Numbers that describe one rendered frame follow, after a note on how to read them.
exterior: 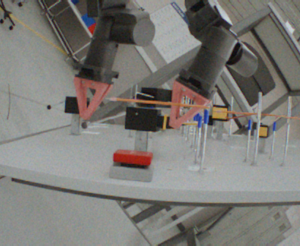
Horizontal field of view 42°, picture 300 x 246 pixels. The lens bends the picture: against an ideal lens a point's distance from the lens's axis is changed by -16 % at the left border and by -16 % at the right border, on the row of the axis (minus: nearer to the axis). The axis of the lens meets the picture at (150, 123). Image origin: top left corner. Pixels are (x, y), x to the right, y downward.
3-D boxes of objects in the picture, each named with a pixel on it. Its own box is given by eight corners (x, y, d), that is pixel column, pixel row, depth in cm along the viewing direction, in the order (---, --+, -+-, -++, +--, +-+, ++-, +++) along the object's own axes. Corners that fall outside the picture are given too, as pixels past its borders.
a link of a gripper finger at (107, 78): (105, 122, 87) (116, 75, 86) (93, 124, 80) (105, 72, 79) (74, 114, 88) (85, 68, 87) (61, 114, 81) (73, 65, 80)
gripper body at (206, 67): (213, 97, 85) (230, 65, 84) (208, 96, 75) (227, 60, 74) (184, 80, 86) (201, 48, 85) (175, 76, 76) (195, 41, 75)
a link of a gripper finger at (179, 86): (192, 135, 84) (216, 91, 83) (186, 138, 77) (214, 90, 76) (161, 116, 85) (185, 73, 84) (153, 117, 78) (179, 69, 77)
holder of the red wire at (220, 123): (229, 138, 146) (232, 106, 146) (225, 141, 134) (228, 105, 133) (215, 137, 148) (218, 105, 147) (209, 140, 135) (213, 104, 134)
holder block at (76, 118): (47, 130, 119) (50, 95, 119) (87, 135, 119) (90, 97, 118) (43, 131, 115) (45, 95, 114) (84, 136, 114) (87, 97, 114)
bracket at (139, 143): (136, 155, 85) (138, 129, 85) (149, 157, 85) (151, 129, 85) (130, 158, 81) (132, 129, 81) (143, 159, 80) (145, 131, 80)
